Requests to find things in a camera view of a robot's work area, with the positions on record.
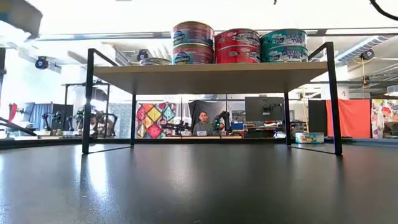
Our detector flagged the wooden cutting board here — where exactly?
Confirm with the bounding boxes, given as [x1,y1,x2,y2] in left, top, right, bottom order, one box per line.
[81,42,343,156]

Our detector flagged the red label seafood can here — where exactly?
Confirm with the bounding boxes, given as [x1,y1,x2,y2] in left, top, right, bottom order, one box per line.
[215,46,261,64]
[214,28,261,50]

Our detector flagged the yellow blue label can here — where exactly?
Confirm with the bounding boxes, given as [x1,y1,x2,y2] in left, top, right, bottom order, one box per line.
[294,132,325,144]
[0,0,44,44]

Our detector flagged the black backdrop cloth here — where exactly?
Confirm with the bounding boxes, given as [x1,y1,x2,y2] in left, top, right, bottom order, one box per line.
[188,100,228,125]

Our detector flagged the person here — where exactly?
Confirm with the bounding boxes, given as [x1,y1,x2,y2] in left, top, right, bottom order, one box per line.
[192,111,218,136]

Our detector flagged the colourful patchwork quilt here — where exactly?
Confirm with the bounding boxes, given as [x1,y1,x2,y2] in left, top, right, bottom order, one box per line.
[136,102,177,139]

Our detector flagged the black table mat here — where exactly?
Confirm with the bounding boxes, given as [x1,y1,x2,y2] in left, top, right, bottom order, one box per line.
[0,138,398,224]

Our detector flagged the black background robot arms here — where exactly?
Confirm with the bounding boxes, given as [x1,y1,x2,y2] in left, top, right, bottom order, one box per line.
[42,107,119,138]

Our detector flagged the black panel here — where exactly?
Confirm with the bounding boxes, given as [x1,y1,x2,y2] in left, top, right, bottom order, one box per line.
[308,100,327,134]

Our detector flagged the grey overhead beam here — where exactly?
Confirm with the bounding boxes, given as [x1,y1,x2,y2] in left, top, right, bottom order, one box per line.
[37,28,398,41]

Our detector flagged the orange cloth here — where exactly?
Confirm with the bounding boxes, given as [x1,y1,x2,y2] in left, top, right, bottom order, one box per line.
[325,98,372,139]

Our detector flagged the blue curtain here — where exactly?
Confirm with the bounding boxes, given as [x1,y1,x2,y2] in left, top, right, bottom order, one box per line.
[29,103,54,128]

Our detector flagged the floral patterned cloth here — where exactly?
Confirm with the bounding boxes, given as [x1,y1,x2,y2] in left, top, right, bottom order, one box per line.
[371,99,398,139]

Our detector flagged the red background object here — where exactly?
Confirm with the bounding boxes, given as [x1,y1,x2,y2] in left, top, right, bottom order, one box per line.
[8,103,18,124]

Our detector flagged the white spiral duct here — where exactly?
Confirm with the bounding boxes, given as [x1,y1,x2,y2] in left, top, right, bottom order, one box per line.
[334,35,389,63]

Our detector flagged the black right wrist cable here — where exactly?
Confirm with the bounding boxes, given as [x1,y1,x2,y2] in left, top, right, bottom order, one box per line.
[369,0,398,21]

